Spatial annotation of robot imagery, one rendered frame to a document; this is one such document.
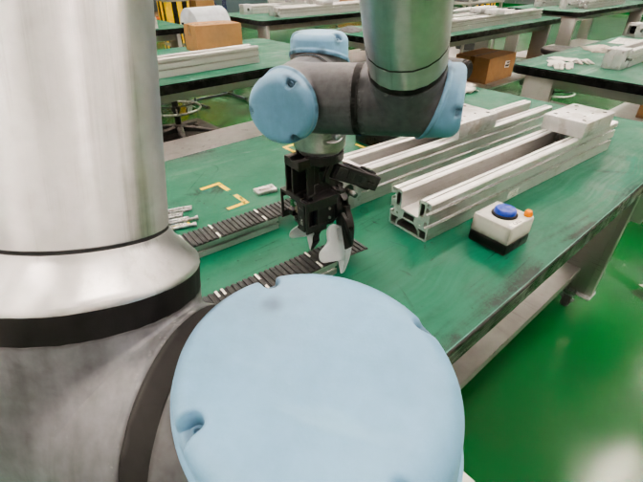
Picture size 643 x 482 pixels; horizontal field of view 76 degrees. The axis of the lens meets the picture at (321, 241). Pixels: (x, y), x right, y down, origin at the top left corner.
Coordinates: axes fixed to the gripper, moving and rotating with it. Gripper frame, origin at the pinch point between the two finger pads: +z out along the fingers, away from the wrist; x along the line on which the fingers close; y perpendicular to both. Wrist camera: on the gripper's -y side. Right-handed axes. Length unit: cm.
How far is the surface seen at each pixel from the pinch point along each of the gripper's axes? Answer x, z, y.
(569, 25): -209, 17, -524
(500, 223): 14.5, -2.9, -28.5
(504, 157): -2, -3, -56
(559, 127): -1, -7, -77
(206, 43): -215, -3, -74
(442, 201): 5.0, -5.1, -23.2
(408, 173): -15.0, 0.1, -36.3
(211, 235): -17.6, -0.4, 14.1
